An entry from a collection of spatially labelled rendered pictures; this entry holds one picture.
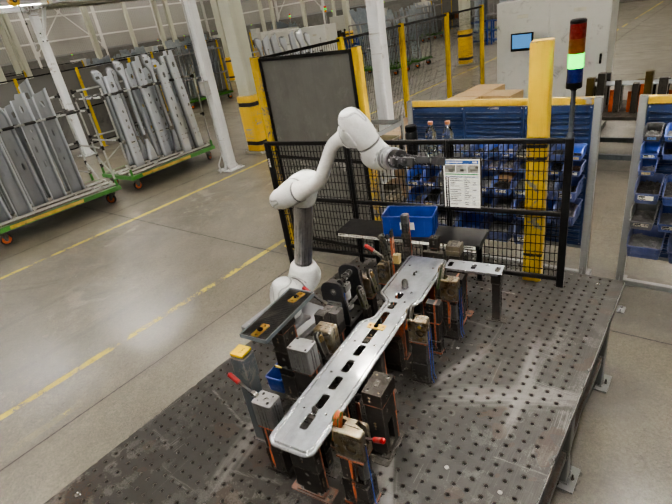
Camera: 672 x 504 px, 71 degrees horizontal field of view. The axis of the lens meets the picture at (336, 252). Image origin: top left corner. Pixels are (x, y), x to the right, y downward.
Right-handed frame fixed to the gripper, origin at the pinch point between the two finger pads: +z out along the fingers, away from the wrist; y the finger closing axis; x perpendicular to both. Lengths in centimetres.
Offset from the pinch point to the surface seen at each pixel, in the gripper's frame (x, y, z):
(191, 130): 10, -79, -840
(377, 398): -82, 25, 9
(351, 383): -83, 27, -5
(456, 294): -66, -43, -29
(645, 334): -125, -218, -33
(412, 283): -64, -31, -47
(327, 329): -71, 25, -30
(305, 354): -74, 40, -19
